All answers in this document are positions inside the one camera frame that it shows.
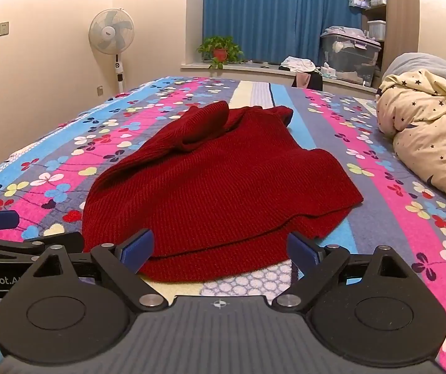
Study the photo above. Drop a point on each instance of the white standing fan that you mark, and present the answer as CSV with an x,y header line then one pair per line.
x,y
113,35

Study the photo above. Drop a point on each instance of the wooden shelf unit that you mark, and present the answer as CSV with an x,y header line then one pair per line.
x,y
382,7

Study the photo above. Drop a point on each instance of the grey pillow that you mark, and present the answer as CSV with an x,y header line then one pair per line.
x,y
425,64

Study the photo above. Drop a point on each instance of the red knitted sweater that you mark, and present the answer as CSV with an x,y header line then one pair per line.
x,y
223,187

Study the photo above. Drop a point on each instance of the white cloth pile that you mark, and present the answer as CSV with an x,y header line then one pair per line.
x,y
297,64

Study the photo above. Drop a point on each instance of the tissue pack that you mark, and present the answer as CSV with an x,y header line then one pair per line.
x,y
328,71

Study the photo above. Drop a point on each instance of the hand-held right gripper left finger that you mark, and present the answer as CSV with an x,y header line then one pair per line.
x,y
140,246

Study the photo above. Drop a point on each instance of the floral striped bed sheet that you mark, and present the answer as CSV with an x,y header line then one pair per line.
x,y
382,218

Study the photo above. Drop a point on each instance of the clear plastic storage box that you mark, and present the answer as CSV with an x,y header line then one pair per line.
x,y
349,56

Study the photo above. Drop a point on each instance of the cream star print duvet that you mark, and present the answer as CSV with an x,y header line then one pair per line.
x,y
429,132

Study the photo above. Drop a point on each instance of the blue curtain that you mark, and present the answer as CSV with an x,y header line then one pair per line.
x,y
281,15

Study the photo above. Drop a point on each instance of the potted green plant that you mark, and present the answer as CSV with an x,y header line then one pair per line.
x,y
219,50

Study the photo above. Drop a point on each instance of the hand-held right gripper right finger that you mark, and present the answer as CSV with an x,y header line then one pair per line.
x,y
300,250

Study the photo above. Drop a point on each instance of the small white storage box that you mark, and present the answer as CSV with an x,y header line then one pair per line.
x,y
376,29

